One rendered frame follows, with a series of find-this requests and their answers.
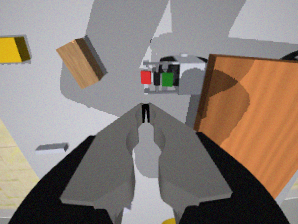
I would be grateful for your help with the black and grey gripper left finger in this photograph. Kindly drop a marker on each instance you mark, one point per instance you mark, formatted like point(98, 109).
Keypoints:
point(97, 174)

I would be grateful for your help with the yellow rectangular bar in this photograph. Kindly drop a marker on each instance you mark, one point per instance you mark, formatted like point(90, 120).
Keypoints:
point(13, 49)

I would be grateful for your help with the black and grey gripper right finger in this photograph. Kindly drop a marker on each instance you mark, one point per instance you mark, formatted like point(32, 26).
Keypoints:
point(194, 170)

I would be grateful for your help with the light brown wooden block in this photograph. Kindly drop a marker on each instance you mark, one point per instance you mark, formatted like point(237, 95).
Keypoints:
point(81, 63)

